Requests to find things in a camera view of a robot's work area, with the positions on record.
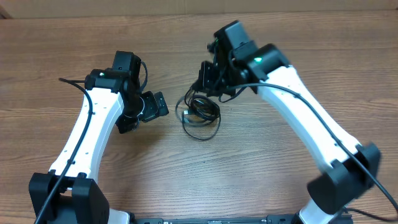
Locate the black usb cable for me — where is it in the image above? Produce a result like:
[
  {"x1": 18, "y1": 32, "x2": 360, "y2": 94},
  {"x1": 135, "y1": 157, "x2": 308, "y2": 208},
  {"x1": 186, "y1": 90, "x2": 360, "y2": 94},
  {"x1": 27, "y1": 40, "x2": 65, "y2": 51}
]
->
[{"x1": 175, "y1": 86, "x2": 222, "y2": 141}]

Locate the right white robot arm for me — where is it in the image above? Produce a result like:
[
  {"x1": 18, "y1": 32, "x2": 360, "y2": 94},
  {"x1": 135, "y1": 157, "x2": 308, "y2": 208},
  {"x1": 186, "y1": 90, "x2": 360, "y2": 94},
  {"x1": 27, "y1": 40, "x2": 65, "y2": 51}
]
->
[{"x1": 190, "y1": 21, "x2": 381, "y2": 223}]

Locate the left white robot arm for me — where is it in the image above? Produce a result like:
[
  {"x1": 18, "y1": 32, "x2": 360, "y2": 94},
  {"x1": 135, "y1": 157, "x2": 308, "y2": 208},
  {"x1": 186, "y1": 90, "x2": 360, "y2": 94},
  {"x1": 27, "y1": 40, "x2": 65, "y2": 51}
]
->
[{"x1": 29, "y1": 51, "x2": 169, "y2": 224}]

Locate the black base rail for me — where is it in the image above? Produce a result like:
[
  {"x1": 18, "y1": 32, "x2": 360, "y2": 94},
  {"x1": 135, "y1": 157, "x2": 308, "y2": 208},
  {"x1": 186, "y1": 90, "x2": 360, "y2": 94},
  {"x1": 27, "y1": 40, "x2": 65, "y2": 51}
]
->
[{"x1": 131, "y1": 214, "x2": 300, "y2": 224}]

